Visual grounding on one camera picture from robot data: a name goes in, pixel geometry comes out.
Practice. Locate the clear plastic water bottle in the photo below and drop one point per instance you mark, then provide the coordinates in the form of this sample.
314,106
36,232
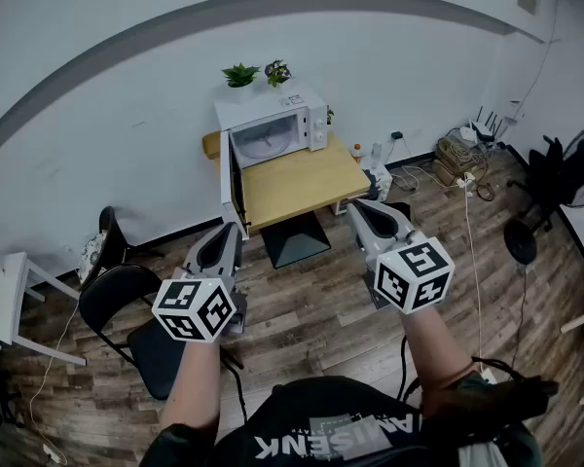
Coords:
376,156

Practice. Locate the white side table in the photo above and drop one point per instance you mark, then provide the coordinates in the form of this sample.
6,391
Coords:
2,295

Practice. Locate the white microwave door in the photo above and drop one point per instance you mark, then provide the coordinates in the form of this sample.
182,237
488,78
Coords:
226,183

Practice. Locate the orange drink bottle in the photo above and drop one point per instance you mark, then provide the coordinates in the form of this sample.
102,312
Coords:
356,154

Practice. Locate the white cloth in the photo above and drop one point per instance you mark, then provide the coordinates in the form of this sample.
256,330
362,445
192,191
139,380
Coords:
482,455

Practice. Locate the black folding chair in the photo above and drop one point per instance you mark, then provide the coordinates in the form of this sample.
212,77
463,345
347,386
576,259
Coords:
151,348

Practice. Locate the wooden table with black base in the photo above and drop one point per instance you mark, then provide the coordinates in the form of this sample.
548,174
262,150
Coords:
302,183

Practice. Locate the small white cabinet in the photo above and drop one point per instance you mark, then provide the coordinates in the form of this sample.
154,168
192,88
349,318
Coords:
382,180

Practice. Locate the white microwave oven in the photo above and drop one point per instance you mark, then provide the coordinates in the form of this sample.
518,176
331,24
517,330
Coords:
267,105

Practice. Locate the black power adapter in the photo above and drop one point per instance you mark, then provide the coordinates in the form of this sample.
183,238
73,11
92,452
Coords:
396,135

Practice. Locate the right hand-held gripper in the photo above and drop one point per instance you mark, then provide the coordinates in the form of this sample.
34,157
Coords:
413,275

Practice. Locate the person's left forearm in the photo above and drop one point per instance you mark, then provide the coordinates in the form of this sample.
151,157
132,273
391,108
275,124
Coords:
192,382

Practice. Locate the green leafy potted plant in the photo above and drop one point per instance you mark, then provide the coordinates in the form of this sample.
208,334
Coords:
241,76

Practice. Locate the white power strip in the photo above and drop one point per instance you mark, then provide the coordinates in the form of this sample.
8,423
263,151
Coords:
466,181

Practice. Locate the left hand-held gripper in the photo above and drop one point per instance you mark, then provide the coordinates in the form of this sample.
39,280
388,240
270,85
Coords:
194,309

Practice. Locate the black round stand base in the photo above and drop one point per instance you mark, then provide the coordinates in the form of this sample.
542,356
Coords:
520,241

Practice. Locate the white router with black antennas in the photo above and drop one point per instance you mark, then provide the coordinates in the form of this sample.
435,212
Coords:
482,129

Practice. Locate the person's black printed shirt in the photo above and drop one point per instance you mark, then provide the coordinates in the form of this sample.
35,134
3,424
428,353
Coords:
331,421

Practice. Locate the black stool with patterned cushion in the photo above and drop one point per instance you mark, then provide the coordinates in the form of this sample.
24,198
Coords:
95,253

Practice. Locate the person's right forearm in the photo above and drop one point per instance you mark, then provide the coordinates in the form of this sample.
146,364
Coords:
430,353

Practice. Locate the round glass turntable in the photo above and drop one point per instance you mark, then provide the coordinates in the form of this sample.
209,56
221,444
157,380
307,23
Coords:
265,146

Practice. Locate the purple flower potted plant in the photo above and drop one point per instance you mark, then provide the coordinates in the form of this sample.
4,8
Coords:
277,72

